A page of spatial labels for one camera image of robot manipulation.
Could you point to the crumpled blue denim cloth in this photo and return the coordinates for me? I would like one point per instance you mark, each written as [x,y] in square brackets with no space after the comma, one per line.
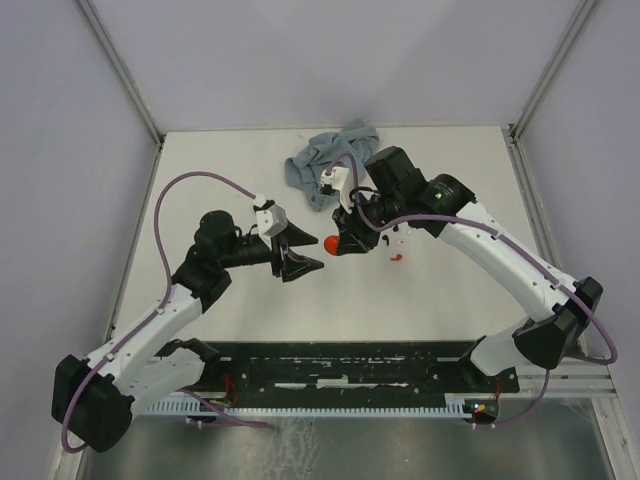
[303,171]

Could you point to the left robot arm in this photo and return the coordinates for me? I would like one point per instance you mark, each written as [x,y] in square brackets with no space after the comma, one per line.
[97,397]

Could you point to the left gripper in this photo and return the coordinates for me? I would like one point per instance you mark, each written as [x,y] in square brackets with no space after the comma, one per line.
[293,265]

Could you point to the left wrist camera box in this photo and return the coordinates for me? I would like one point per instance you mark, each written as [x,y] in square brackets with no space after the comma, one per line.
[271,218]

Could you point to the aluminium frame post right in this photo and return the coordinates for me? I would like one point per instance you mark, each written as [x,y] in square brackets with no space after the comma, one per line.
[569,38]

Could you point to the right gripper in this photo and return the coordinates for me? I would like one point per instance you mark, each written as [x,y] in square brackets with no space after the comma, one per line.
[353,237]

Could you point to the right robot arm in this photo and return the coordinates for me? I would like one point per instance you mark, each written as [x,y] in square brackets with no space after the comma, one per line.
[558,307]

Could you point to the orange round charging case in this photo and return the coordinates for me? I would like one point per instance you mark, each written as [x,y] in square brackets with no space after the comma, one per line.
[331,244]

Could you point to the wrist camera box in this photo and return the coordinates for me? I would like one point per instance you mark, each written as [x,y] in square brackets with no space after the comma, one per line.
[271,218]
[338,182]

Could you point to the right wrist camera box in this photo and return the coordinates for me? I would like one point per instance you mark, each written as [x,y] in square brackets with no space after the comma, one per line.
[338,182]

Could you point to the aluminium frame post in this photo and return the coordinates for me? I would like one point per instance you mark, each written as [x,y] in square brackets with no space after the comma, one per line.
[97,27]
[569,38]

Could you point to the aluminium frame post left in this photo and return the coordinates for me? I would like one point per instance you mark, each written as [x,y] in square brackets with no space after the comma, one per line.
[97,27]

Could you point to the small green circuit board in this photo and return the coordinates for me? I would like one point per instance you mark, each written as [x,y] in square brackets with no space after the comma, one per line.
[484,411]

